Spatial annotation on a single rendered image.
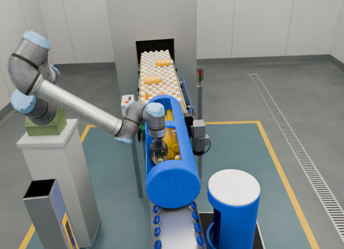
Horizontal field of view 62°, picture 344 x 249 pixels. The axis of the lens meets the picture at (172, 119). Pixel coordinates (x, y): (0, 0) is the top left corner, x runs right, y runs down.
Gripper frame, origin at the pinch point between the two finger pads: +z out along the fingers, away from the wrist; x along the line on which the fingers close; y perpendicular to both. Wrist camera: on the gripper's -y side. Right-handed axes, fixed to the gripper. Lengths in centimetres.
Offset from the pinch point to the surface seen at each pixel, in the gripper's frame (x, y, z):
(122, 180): -44, -115, 112
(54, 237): -26, 83, -45
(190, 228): 12.3, 32.8, 19.0
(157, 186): -2.5, 21.2, -0.8
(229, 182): 37.3, 13.9, 8.3
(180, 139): 13.1, -6.6, -9.5
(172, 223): 3.5, 28.5, 19.0
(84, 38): -140, -500, 43
